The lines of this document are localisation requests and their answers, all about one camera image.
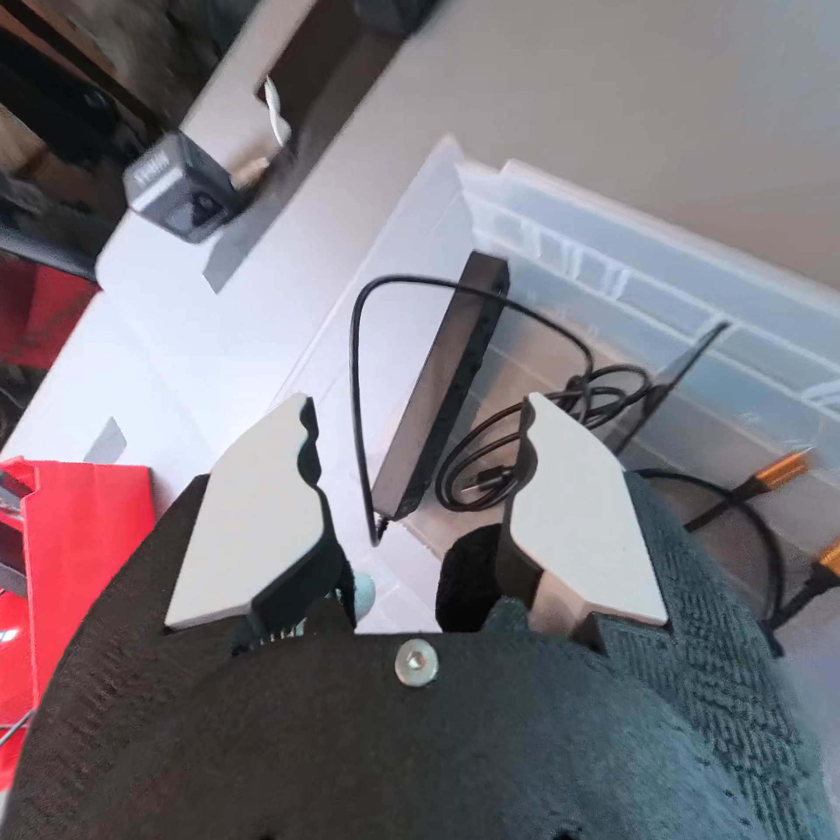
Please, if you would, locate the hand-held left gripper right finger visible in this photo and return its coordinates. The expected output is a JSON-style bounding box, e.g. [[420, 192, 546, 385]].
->
[[493, 392, 670, 657]]

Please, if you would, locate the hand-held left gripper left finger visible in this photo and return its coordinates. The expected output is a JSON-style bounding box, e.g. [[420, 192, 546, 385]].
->
[[163, 392, 378, 641]]

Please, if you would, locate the grey charger cube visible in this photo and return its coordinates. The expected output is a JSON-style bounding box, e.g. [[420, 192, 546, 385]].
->
[[123, 130, 238, 245]]

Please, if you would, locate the black usb hub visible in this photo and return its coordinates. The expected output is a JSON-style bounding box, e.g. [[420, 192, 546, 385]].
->
[[371, 251, 511, 522]]

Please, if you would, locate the clear plastic storage bin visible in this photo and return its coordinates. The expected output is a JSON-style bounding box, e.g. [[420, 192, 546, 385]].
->
[[269, 134, 840, 631]]

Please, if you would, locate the white charging cable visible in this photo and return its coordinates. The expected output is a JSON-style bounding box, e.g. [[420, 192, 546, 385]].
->
[[226, 75, 294, 191]]

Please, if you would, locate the black flat panel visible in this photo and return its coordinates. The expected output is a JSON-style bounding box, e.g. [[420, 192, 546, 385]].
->
[[610, 322, 729, 454]]

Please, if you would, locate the black cable with orange plugs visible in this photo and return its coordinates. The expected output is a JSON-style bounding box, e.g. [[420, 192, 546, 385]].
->
[[630, 446, 840, 657]]

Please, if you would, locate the dark desk mat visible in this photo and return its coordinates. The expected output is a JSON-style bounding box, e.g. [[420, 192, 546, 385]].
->
[[202, 0, 434, 293]]

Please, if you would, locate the grey table sticker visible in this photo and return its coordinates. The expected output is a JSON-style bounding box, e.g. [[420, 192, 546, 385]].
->
[[85, 416, 129, 467]]

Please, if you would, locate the thin black hub cable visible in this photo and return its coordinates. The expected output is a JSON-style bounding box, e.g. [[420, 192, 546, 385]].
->
[[350, 276, 657, 547]]

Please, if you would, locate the red storage bin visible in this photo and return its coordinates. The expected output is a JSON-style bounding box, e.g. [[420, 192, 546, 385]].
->
[[0, 459, 155, 742], [0, 262, 99, 370]]

